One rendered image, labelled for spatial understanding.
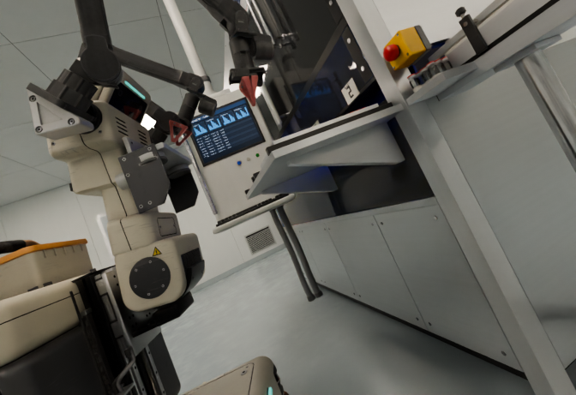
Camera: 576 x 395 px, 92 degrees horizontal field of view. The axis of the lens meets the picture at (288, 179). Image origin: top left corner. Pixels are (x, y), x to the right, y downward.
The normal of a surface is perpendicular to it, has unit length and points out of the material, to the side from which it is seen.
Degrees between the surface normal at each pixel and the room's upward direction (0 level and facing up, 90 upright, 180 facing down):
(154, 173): 90
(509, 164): 90
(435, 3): 90
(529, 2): 90
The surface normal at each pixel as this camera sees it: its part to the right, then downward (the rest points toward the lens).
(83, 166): 0.03, -0.12
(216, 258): 0.23, -0.21
